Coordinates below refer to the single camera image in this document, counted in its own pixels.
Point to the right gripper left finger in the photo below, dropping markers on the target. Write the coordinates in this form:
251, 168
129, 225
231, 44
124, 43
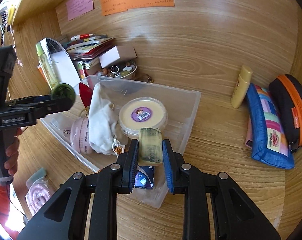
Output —
64, 215

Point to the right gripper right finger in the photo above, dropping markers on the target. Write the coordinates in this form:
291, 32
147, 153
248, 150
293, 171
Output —
235, 215

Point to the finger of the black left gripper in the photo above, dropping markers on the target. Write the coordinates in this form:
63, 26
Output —
38, 110
31, 100

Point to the dark green spray bottle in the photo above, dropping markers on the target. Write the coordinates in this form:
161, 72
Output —
65, 95

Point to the pink round portable fan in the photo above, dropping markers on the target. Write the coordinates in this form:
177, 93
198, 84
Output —
79, 136

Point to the red velvet drawstring pouch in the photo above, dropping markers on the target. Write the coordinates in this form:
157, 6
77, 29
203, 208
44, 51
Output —
85, 94

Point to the teal frosted small bottle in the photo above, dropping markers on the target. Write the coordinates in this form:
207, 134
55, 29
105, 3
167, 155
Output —
41, 173

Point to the white fleece pouch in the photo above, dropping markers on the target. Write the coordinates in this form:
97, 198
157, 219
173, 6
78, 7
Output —
104, 129

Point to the wooden gourd charm with cord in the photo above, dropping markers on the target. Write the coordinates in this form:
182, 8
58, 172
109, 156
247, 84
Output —
118, 147

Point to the blue Max razor box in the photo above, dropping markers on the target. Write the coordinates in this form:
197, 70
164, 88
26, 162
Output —
144, 178

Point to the cream jar with purple label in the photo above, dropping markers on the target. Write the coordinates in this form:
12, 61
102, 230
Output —
141, 113

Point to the worn rectangular eraser block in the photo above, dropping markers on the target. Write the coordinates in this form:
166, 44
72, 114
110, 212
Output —
150, 147

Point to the person left hand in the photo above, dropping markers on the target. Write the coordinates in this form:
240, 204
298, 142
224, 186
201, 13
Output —
11, 165

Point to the orange small box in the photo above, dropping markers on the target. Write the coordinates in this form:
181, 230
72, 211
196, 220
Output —
41, 71

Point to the yellow-green spray bottle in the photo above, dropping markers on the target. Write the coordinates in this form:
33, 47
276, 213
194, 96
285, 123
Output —
46, 66

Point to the white folded paper document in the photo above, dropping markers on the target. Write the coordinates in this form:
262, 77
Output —
60, 61

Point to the fruit pattern box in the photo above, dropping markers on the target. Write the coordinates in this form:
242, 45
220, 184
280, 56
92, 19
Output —
80, 69

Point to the clear plastic storage bin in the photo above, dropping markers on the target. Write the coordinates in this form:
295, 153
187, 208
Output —
181, 106

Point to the stack of books and cards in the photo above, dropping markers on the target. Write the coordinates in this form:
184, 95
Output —
88, 51

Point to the blue patchwork pencil pouch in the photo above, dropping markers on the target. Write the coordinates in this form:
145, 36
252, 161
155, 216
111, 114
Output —
269, 144

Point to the bowl of beads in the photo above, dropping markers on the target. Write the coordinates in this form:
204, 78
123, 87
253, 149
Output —
126, 70

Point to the white cardboard box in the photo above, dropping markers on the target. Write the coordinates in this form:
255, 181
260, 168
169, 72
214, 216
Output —
117, 54

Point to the pink sticky note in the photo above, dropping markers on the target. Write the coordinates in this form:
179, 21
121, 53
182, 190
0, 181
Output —
77, 8

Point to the black orange zip case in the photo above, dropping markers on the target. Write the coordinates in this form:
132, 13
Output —
286, 94

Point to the small yellow lotion bottle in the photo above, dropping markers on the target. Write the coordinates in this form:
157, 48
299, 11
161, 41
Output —
241, 86

